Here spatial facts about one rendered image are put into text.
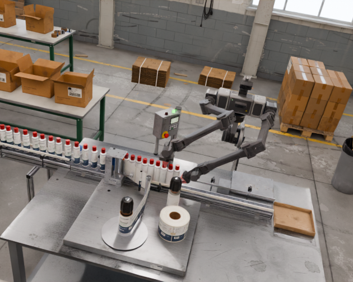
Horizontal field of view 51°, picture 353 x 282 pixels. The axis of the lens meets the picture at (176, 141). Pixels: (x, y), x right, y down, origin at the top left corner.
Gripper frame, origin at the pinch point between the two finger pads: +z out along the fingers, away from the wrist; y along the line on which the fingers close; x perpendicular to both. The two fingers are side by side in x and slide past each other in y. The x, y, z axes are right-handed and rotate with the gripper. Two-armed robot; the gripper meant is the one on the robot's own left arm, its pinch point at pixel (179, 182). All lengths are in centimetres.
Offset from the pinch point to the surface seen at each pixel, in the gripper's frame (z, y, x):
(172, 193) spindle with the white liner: -8.1, 30.5, -8.5
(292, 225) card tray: -50, 10, 78
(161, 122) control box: -25, -1, -46
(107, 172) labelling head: 31, 12, -45
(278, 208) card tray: -44, -6, 70
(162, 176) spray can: 6.5, 1.3, -12.4
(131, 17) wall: 128, -549, -136
